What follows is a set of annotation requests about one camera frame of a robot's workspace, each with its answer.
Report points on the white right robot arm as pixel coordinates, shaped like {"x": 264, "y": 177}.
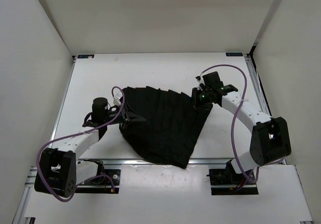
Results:
{"x": 269, "y": 136}

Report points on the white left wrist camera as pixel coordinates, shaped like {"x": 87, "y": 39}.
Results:
{"x": 118, "y": 99}

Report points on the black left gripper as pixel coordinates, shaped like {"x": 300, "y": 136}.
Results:
{"x": 132, "y": 115}

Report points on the blue label left corner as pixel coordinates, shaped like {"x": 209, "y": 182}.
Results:
{"x": 85, "y": 56}

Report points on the white front cover board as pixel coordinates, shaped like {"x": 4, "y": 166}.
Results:
{"x": 163, "y": 194}

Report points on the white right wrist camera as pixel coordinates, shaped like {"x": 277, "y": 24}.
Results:
{"x": 200, "y": 81}

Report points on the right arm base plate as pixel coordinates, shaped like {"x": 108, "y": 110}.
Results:
{"x": 223, "y": 184}

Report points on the black pleated skirt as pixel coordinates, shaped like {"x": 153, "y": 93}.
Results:
{"x": 171, "y": 127}

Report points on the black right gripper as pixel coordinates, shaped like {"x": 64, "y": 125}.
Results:
{"x": 197, "y": 106}

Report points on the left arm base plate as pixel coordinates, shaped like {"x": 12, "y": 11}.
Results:
{"x": 102, "y": 185}

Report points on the blue label right corner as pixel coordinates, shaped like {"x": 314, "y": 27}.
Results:
{"x": 234, "y": 54}

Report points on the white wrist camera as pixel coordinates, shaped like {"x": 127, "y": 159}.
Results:
{"x": 200, "y": 81}
{"x": 118, "y": 99}

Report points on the aluminium table edge rail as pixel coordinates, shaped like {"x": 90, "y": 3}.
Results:
{"x": 206, "y": 161}

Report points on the blue label corner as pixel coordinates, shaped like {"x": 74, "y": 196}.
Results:
{"x": 85, "y": 56}
{"x": 234, "y": 54}

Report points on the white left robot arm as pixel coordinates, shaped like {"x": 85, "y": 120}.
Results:
{"x": 60, "y": 169}

